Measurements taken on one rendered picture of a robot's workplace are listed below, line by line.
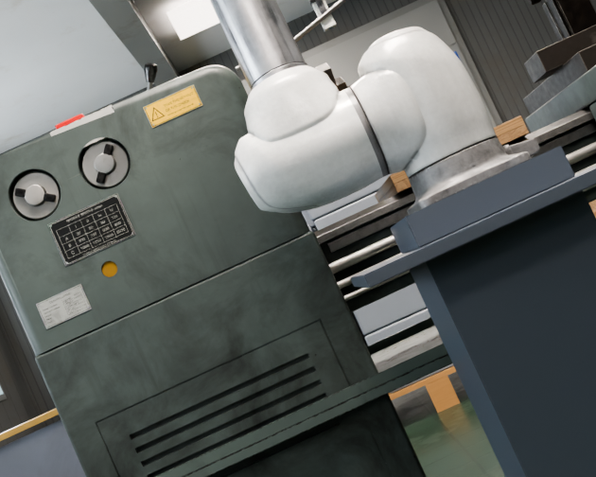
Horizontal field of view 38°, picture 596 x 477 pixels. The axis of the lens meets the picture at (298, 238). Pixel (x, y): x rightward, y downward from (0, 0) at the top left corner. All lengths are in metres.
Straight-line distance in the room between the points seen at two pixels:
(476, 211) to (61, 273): 0.85
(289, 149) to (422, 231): 0.24
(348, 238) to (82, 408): 0.63
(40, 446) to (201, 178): 2.68
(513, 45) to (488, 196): 7.21
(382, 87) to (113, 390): 0.80
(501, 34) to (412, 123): 7.16
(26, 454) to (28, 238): 2.57
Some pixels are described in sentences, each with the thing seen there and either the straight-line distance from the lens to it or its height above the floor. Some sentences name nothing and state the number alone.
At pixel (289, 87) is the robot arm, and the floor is 1.06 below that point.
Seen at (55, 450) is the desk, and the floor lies 0.57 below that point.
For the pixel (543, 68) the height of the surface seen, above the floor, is 0.98.
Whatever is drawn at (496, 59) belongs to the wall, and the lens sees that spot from 8.39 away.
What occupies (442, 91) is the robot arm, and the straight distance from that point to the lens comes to 1.33.
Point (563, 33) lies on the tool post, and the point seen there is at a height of 1.04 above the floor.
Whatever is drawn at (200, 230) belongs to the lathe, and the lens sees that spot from 1.70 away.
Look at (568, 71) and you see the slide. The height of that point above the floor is 0.95.
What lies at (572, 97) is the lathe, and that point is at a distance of 1.95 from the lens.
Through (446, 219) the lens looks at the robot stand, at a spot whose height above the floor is 0.77.
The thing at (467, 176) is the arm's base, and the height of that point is 0.82.
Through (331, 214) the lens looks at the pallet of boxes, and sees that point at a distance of 3.98.
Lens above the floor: 0.77
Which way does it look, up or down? 3 degrees up
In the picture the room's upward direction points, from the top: 25 degrees counter-clockwise
